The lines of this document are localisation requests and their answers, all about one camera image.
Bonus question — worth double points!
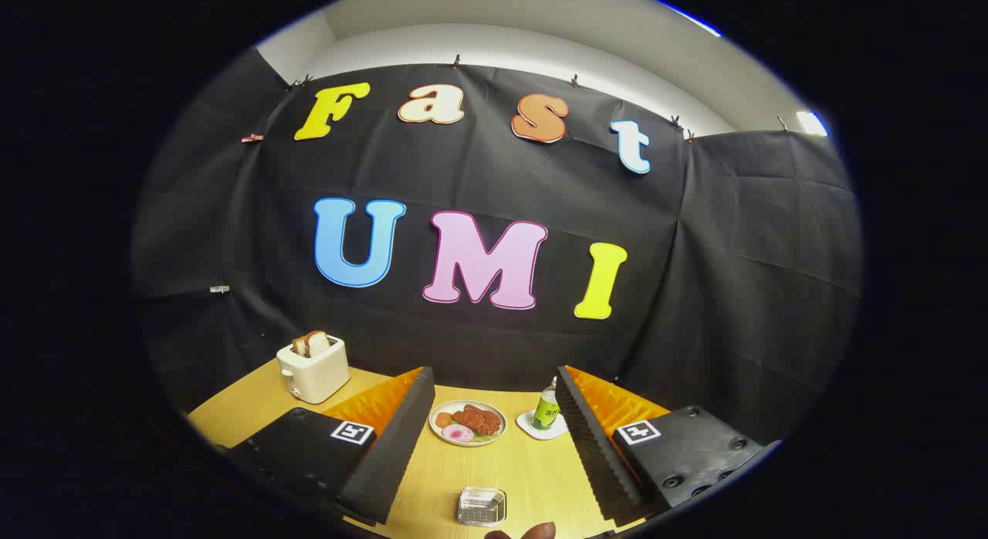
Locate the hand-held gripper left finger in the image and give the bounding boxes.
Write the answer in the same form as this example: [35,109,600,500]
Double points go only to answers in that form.
[224,367,435,526]

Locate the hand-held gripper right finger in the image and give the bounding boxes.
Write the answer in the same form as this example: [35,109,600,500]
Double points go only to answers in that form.
[556,365,782,526]

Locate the white round food plate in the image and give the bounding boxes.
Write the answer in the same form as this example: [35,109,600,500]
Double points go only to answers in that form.
[429,400,507,447]

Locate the green label drink bottle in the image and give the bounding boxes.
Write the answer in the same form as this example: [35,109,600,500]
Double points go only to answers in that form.
[531,377,562,431]

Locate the white square coaster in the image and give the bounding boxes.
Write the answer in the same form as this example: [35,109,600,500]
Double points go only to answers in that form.
[516,409,570,441]

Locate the brown meat slices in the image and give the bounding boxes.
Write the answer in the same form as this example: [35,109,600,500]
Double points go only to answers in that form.
[452,405,502,436]

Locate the perforated metal tray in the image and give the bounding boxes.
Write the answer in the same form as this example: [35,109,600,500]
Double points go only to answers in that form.
[457,487,507,527]

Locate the white toaster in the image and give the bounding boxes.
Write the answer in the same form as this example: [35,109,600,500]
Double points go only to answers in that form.
[276,334,351,405]

